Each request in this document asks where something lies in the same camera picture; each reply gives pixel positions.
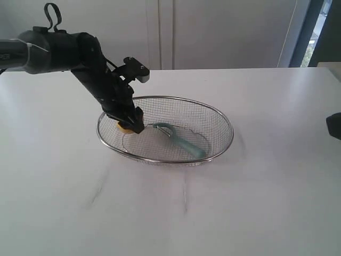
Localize yellow lemon with sticker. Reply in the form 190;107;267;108
117;122;134;134

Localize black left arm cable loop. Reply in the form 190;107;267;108
44;2;63;32

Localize white zip tie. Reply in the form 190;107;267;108
15;38;50;65

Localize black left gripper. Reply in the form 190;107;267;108
95;67;145;133

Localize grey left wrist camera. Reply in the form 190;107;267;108
113;57;150;83

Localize teal handled vegetable peeler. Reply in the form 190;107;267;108
152;123;207;159

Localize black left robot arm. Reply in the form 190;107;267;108
1;27;150;133

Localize oval metal wire mesh basket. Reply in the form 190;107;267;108
96;95;234;166

